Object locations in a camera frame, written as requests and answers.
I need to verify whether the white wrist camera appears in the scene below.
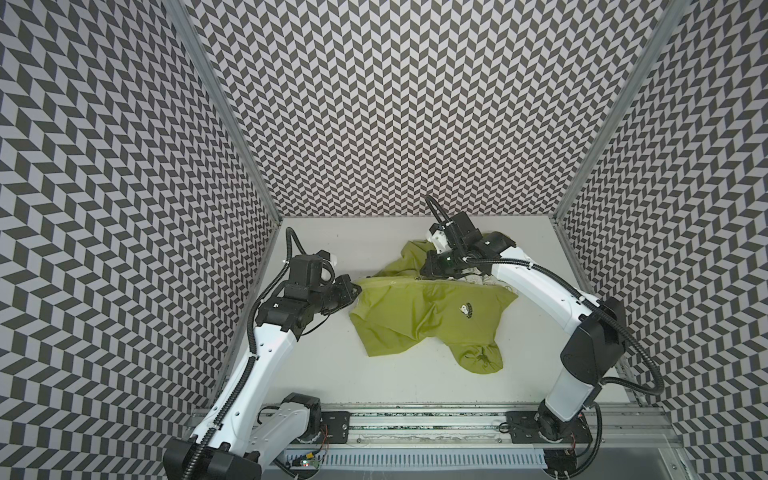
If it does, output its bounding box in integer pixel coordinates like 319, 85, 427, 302
317, 250, 338, 267
427, 230, 452, 254

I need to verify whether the small green circuit board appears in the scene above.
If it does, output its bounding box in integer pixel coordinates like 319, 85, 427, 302
290, 454, 321, 470

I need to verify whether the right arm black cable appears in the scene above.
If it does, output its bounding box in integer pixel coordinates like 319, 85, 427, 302
423, 194, 666, 480

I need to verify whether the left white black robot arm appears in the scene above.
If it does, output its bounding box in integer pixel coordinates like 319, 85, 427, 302
163, 250, 362, 479

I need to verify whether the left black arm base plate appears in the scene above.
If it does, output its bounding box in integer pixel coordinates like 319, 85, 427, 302
298, 410, 351, 445

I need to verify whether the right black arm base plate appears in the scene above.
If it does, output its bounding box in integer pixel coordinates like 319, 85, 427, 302
505, 410, 593, 446

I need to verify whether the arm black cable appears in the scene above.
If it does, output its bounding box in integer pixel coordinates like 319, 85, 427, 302
179, 226, 337, 480
423, 194, 666, 480

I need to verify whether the green jacket with printed lining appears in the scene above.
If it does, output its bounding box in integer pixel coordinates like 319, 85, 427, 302
349, 240, 518, 375

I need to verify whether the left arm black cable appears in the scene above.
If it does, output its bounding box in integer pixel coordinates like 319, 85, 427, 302
179, 226, 337, 480

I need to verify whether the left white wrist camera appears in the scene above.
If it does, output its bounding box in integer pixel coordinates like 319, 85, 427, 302
317, 250, 338, 267

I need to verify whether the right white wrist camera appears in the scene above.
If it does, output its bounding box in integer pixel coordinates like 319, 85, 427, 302
427, 230, 452, 254

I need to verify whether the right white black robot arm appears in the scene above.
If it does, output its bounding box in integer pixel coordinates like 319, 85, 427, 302
421, 209, 628, 425

